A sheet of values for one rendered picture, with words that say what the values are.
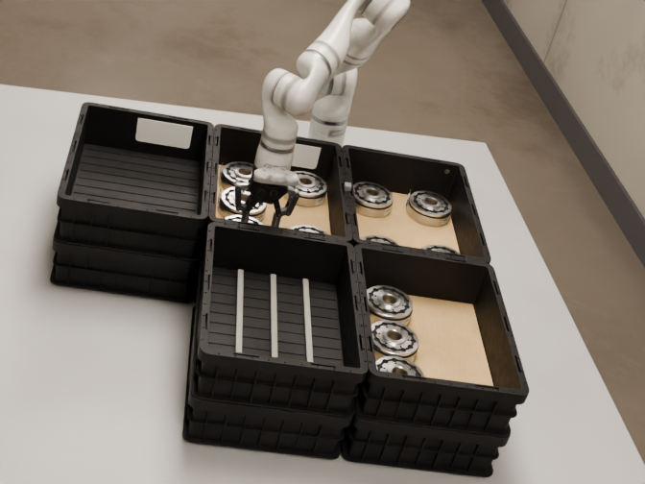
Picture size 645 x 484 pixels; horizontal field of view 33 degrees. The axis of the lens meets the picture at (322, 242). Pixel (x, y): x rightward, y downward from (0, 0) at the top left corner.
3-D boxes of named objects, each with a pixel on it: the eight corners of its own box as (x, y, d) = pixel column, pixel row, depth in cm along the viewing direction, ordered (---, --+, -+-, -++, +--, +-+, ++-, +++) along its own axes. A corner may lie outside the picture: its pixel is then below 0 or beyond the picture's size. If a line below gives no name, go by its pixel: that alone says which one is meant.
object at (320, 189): (285, 169, 256) (286, 166, 256) (327, 179, 257) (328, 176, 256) (281, 191, 248) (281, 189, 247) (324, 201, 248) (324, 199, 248)
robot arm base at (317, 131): (301, 161, 288) (309, 105, 278) (335, 163, 289) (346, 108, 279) (304, 181, 281) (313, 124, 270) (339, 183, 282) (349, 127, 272)
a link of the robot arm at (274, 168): (252, 182, 216) (258, 157, 213) (249, 153, 225) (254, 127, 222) (298, 188, 218) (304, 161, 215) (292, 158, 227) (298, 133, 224)
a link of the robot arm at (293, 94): (298, 102, 207) (341, 59, 214) (262, 83, 210) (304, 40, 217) (300, 127, 213) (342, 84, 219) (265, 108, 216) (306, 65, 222)
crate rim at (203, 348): (205, 229, 220) (207, 220, 219) (350, 252, 225) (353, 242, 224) (197, 363, 188) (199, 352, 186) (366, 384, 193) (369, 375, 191)
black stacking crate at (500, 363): (341, 288, 230) (353, 245, 224) (475, 307, 235) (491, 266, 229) (354, 423, 198) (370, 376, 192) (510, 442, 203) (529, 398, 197)
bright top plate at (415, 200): (409, 188, 261) (410, 186, 260) (450, 198, 261) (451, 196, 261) (409, 211, 252) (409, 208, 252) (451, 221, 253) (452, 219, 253)
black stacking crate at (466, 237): (331, 186, 263) (342, 146, 257) (449, 205, 268) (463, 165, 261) (341, 287, 231) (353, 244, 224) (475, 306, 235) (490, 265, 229)
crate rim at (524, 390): (350, 252, 225) (353, 242, 224) (489, 272, 230) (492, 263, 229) (366, 384, 193) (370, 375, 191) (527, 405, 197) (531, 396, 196)
